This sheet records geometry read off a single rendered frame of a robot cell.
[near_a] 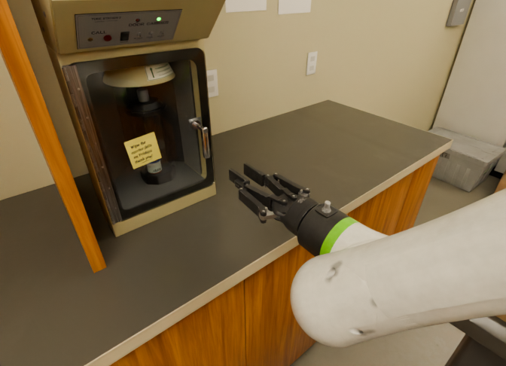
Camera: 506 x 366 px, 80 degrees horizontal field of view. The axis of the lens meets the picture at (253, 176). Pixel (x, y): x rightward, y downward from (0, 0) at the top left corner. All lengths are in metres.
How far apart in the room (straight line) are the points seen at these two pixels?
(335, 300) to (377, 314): 0.04
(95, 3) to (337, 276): 0.54
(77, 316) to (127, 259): 0.16
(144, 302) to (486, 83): 3.15
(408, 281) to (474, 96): 3.15
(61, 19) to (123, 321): 0.56
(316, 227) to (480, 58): 2.96
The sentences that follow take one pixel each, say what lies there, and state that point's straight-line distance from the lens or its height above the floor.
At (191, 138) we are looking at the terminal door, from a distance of 0.85.
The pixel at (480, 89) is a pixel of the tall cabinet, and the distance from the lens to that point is 3.40.
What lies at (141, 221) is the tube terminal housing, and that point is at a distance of 0.91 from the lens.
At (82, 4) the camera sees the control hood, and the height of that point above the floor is 1.49.
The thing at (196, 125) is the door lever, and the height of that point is 1.20.
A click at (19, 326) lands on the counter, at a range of 0.82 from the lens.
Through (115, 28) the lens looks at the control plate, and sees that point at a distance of 0.67.
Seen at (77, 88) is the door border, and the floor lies 1.34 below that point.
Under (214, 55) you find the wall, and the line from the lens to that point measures 1.36.
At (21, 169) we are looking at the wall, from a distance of 1.25.
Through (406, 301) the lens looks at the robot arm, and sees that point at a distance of 0.32.
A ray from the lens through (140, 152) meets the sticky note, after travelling 0.80.
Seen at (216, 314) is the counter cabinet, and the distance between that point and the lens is 0.88.
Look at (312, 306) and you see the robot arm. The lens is 0.38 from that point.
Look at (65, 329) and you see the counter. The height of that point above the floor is 0.94.
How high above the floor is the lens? 1.52
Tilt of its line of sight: 32 degrees down
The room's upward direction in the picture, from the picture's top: straight up
